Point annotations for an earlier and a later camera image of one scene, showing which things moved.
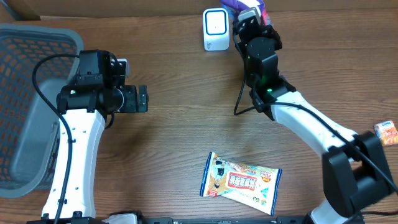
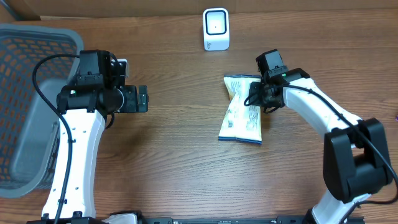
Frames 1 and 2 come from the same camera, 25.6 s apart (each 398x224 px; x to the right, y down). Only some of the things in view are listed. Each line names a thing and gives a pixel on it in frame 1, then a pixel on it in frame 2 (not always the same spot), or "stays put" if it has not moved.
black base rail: x=280 y=220 stays put
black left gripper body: x=129 y=103 stays put
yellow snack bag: x=253 y=186 -> x=242 y=122
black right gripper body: x=274 y=40 -> x=258 y=97
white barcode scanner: x=216 y=28 stays put
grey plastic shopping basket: x=28 y=126 stays put
